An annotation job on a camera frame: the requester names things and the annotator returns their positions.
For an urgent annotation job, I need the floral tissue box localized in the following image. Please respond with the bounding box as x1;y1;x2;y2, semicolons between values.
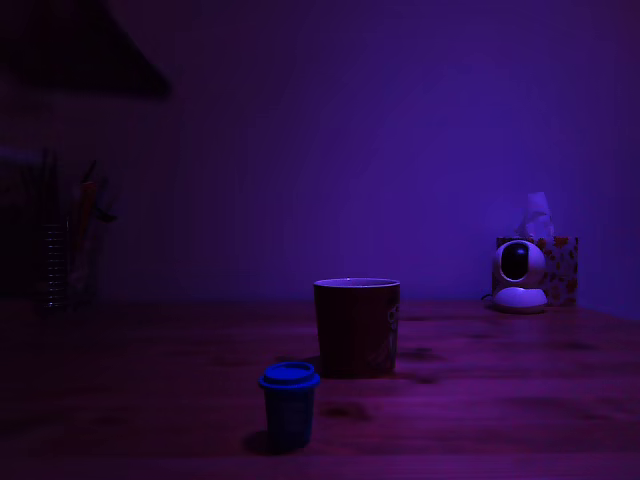
495;236;580;307

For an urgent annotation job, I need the white tissue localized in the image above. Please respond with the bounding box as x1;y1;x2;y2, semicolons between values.
516;190;555;240

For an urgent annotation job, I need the blue coffee capsule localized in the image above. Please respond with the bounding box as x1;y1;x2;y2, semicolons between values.
258;361;321;451

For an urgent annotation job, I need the wire kitchen tool rack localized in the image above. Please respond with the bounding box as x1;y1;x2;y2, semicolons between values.
39;219;101;314

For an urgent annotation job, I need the dark box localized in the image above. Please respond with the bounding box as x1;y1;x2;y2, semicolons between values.
0;147;44;301

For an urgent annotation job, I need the red ceramic mug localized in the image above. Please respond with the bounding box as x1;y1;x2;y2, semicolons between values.
313;277;401;380

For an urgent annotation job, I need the red kitchen tool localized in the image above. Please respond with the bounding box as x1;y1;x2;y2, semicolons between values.
69;180;97;261

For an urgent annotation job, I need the small white round camera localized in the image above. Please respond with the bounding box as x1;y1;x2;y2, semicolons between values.
489;239;549;315

